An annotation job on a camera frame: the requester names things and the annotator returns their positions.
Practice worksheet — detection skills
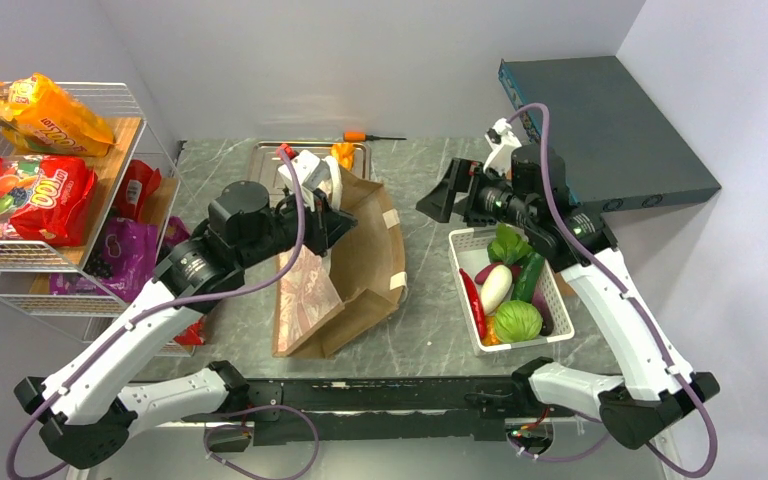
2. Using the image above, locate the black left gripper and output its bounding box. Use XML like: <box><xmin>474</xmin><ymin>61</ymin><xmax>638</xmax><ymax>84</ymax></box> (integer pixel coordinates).
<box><xmin>237</xmin><ymin>183</ymin><xmax>358</xmax><ymax>270</ymax></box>

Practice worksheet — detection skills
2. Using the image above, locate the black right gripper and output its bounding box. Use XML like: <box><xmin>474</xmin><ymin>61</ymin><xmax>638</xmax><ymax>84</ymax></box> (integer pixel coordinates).
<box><xmin>417</xmin><ymin>156</ymin><xmax>537</xmax><ymax>230</ymax></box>

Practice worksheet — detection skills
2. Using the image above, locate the white perforated plastic basket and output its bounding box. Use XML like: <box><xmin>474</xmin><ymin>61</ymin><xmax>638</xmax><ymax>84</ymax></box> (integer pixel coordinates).
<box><xmin>448</xmin><ymin>227</ymin><xmax>575</xmax><ymax>356</ymax></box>

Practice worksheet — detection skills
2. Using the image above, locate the burlap grocery bag pink print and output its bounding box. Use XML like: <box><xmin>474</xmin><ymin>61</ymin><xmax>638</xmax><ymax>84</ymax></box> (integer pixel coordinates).
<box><xmin>272</xmin><ymin>169</ymin><xmax>407</xmax><ymax>359</ymax></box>

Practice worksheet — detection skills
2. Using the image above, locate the red chili pepper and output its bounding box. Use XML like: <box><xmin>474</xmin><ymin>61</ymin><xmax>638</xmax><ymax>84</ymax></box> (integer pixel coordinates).
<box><xmin>459</xmin><ymin>269</ymin><xmax>487</xmax><ymax>340</ymax></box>

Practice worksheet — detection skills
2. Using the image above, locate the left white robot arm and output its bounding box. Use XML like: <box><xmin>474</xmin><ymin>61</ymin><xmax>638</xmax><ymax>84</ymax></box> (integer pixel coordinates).
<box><xmin>14</xmin><ymin>146</ymin><xmax>357</xmax><ymax>469</ymax></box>

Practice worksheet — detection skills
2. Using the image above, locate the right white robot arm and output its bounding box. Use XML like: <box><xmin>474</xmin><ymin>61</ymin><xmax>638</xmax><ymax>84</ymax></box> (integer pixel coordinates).
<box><xmin>417</xmin><ymin>119</ymin><xmax>720</xmax><ymax>449</ymax></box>

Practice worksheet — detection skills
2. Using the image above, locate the small red snack bag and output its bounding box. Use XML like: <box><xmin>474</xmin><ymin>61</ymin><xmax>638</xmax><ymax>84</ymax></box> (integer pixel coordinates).
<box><xmin>112</xmin><ymin>159</ymin><xmax>162</xmax><ymax>221</ymax></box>

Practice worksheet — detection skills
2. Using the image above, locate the purple snack bag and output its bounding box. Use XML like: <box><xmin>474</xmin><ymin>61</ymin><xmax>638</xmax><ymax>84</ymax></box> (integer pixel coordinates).
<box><xmin>49</xmin><ymin>216</ymin><xmax>158</xmax><ymax>303</ymax></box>

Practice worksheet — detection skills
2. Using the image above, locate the red candy bag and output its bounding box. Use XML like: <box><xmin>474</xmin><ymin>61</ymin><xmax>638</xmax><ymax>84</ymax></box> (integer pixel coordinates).
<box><xmin>0</xmin><ymin>155</ymin><xmax>98</xmax><ymax>247</ymax></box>

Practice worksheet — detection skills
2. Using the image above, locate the orange snack bag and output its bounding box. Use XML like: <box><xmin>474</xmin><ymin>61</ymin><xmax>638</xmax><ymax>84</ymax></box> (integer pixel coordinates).
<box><xmin>0</xmin><ymin>73</ymin><xmax>115</xmax><ymax>157</ymax></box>

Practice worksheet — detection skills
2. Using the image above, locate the orange braided bread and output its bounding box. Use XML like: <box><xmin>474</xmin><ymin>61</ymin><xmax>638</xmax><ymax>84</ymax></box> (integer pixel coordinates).
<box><xmin>330</xmin><ymin>142</ymin><xmax>356</xmax><ymax>171</ymax></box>

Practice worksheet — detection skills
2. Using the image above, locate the green leafy vegetable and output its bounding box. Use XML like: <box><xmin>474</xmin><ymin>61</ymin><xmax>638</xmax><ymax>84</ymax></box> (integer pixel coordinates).
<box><xmin>486</xmin><ymin>223</ymin><xmax>533</xmax><ymax>266</ymax></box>

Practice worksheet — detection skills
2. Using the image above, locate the magenta sweet potato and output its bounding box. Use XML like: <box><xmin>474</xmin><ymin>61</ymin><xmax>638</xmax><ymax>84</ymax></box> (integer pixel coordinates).
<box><xmin>474</xmin><ymin>262</ymin><xmax>502</xmax><ymax>285</ymax></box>

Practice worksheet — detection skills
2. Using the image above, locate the silver metal tray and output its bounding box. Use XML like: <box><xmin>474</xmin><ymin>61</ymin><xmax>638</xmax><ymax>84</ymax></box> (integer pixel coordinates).
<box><xmin>247</xmin><ymin>140</ymin><xmax>372</xmax><ymax>206</ymax></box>

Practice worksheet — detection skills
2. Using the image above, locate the white eggplant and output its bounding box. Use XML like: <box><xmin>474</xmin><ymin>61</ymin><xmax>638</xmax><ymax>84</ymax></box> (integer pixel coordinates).
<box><xmin>479</xmin><ymin>265</ymin><xmax>513</xmax><ymax>315</ymax></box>

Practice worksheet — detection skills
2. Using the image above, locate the dark green cucumber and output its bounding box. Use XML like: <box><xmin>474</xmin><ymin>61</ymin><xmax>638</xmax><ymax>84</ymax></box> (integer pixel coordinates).
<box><xmin>511</xmin><ymin>252</ymin><xmax>545</xmax><ymax>303</ymax></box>

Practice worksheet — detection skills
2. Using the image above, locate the purple eggplant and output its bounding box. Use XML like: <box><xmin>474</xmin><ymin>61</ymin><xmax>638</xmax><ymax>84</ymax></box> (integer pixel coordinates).
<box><xmin>531</xmin><ymin>291</ymin><xmax>555</xmax><ymax>337</ymax></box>

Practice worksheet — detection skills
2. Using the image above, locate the green cabbage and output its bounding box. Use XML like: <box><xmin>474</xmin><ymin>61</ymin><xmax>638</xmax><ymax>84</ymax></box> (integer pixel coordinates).
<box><xmin>494</xmin><ymin>300</ymin><xmax>543</xmax><ymax>343</ymax></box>

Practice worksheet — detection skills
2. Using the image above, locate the orange ginger root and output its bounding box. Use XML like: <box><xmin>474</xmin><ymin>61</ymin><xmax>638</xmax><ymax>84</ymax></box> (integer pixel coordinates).
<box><xmin>481</xmin><ymin>316</ymin><xmax>501</xmax><ymax>347</ymax></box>

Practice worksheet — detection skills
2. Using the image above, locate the wooden board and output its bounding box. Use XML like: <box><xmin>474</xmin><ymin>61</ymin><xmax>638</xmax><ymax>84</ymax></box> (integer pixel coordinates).
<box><xmin>553</xmin><ymin>265</ymin><xmax>581</xmax><ymax>298</ymax></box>

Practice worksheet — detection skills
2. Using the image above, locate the orange handle screwdriver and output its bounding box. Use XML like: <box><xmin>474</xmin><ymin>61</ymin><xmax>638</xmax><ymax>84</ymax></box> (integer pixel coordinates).
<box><xmin>342</xmin><ymin>131</ymin><xmax>405</xmax><ymax>143</ymax></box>

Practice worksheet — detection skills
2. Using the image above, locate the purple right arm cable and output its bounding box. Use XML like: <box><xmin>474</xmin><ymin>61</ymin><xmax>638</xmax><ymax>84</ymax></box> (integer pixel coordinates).
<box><xmin>503</xmin><ymin>102</ymin><xmax>720</xmax><ymax>480</ymax></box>

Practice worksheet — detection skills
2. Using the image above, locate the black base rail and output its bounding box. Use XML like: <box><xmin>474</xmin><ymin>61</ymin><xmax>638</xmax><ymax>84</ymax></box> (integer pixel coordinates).
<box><xmin>179</xmin><ymin>374</ymin><xmax>577</xmax><ymax>446</ymax></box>

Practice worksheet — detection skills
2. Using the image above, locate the blue grey network switch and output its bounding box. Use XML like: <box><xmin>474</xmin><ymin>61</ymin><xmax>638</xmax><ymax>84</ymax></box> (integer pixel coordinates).
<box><xmin>498</xmin><ymin>56</ymin><xmax>721</xmax><ymax>212</ymax></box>

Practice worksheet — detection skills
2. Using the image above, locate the white wire shelf rack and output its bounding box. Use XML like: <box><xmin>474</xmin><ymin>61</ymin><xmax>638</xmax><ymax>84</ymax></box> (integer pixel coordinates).
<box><xmin>0</xmin><ymin>74</ymin><xmax>181</xmax><ymax>344</ymax></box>

